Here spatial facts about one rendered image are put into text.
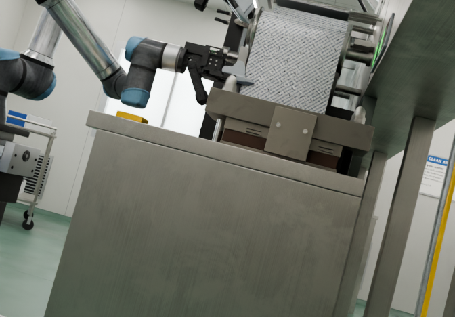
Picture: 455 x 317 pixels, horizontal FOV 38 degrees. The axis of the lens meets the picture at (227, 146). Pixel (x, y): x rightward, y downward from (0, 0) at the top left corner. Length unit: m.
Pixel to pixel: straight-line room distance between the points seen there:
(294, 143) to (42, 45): 1.01
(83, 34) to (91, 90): 5.96
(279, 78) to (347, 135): 0.31
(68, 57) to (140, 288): 6.59
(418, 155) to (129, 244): 0.85
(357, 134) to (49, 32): 1.10
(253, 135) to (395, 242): 0.56
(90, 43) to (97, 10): 6.16
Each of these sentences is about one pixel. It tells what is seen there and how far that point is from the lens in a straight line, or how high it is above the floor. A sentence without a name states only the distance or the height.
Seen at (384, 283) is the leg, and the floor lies 0.66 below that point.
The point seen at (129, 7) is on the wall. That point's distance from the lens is 7.93.
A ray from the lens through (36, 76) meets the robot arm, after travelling 2.19.
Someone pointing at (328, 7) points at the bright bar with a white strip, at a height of 1.44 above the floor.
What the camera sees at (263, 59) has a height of 1.17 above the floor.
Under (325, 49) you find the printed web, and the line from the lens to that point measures 1.79.
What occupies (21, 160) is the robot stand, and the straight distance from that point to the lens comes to 2.03.
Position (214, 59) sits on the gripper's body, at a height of 1.13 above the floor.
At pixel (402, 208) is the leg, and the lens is 1.89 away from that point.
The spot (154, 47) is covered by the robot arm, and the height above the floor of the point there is 1.12.
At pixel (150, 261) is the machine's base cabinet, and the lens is 1.52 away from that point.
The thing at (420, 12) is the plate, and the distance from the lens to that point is 1.08.
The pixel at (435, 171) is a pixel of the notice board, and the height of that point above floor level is 1.60.
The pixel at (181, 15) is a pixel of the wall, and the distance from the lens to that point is 7.76.
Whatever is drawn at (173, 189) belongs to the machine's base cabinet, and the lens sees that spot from 1.50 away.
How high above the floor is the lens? 0.79
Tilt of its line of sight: 4 degrees up
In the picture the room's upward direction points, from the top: 15 degrees clockwise
